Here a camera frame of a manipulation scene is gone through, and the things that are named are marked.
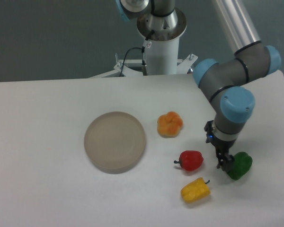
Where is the orange toy bread roll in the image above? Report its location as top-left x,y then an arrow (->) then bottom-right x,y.
157,111 -> 183,138

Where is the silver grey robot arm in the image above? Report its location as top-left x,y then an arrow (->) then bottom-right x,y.
116,0 -> 281,172

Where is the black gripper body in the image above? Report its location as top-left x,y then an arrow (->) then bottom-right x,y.
204,120 -> 237,159

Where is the red toy bell pepper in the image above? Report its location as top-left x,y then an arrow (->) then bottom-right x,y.
174,150 -> 204,171

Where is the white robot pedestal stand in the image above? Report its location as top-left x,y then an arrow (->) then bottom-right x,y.
88,10 -> 199,79

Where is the beige round plate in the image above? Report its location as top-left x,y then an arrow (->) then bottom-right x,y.
84,112 -> 146,174

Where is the black cable with connector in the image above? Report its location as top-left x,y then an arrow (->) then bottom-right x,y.
119,29 -> 156,78

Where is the green toy bell pepper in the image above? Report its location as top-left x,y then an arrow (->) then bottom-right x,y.
227,152 -> 253,181

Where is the yellow toy bell pepper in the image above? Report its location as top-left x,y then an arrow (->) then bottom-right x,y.
180,177 -> 211,203

